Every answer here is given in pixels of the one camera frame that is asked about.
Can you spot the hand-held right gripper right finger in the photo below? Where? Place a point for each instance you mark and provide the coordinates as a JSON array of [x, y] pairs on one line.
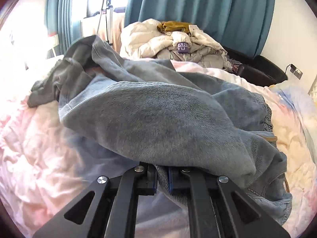
[[170, 181]]

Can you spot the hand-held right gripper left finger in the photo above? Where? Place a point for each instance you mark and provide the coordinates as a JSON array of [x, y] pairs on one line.
[[154, 181]]

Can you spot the blue denim jeans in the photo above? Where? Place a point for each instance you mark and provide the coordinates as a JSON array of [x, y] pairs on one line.
[[148, 119]]

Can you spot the pile of crumpled clothes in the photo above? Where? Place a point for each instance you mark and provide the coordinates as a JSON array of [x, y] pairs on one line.
[[146, 42]]

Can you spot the pink and white duvet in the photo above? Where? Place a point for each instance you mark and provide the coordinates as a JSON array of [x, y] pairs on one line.
[[37, 141]]

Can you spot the black sofa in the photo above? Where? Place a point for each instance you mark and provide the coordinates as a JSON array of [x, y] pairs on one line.
[[260, 72]]

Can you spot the mustard yellow garment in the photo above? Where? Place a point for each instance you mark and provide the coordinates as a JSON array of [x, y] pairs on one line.
[[173, 26]]

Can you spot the metal tripod stand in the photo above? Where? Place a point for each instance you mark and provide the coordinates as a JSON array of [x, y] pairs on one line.
[[107, 17]]

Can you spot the wide teal curtain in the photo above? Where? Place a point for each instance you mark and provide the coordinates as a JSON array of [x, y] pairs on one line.
[[210, 10]]

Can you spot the narrow teal curtain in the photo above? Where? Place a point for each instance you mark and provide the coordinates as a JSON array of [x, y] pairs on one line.
[[62, 17]]

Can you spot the wall socket with charger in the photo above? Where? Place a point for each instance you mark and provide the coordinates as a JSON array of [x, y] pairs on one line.
[[296, 71]]

